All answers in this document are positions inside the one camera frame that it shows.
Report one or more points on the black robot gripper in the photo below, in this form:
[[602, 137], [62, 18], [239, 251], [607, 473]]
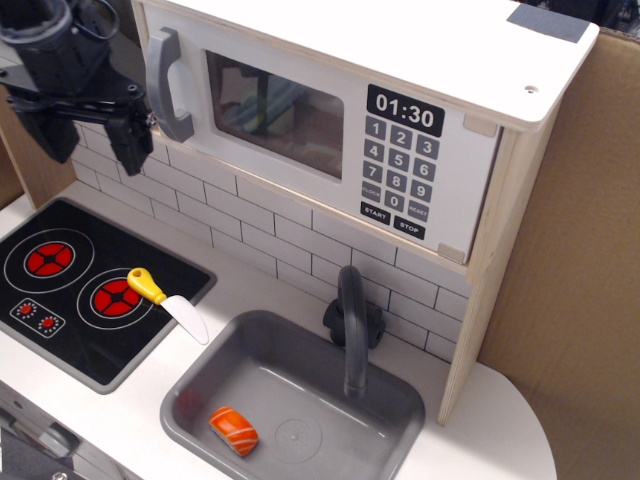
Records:
[[66, 74]]

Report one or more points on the white toy microwave door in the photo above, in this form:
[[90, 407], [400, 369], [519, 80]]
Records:
[[367, 146]]

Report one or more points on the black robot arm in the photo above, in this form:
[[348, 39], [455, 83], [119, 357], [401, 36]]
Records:
[[97, 16]]

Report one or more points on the white wooden microwave cabinet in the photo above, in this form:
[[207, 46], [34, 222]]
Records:
[[462, 54]]

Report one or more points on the black toy stovetop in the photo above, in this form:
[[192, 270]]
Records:
[[65, 295]]

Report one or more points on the green toy vegetable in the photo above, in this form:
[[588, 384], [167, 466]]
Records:
[[273, 98]]

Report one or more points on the grey plastic sink basin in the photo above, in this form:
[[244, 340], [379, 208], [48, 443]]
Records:
[[288, 383]]

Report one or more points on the dark grey toy faucet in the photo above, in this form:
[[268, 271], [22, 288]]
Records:
[[355, 327]]

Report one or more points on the orange salmon sushi toy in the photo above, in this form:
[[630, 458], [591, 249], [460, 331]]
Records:
[[234, 430]]

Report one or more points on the grey tape patch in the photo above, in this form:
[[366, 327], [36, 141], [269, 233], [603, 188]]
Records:
[[549, 23]]

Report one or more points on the brown cardboard panel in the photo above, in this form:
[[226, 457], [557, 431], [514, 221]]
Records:
[[565, 327]]

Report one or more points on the yellow handled toy knife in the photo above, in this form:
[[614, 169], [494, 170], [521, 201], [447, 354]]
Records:
[[178, 307]]

